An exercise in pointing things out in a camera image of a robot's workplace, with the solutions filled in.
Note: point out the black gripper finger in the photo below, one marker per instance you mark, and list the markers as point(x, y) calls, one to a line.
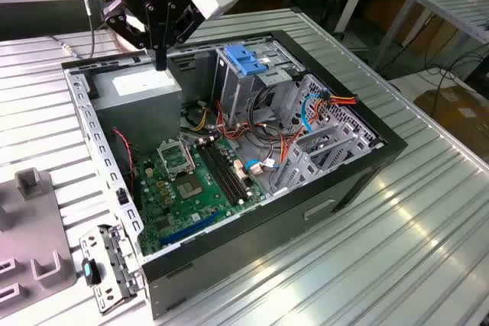
point(153, 36)
point(163, 36)

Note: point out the silver disk bay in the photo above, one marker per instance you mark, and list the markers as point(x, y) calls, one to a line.
point(332, 139)

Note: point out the blue plastic drive latch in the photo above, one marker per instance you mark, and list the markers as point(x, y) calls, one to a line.
point(238, 57)

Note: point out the grey power supply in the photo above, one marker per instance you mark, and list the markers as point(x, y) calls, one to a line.
point(137, 120)

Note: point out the silver metal drive cage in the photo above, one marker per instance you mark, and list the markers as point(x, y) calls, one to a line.
point(237, 93)

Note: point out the black RAM slot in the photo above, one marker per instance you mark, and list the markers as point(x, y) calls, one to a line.
point(219, 175)
point(231, 171)

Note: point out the CPU socket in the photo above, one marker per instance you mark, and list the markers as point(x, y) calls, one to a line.
point(189, 188)

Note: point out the green motherboard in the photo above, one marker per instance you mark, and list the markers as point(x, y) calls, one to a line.
point(179, 207)

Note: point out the long blue expansion slot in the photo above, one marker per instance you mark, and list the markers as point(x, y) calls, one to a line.
point(187, 230)

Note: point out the black PC case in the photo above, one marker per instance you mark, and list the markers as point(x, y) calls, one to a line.
point(267, 234)

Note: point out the grey parts rack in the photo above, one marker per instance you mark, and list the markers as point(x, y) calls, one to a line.
point(34, 226)

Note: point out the metal slat side table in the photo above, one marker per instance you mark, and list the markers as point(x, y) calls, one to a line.
point(451, 5)

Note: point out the labelled cardboard box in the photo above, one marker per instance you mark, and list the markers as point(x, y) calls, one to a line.
point(458, 116)

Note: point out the silver card bracket latch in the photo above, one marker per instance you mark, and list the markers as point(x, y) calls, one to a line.
point(114, 261)

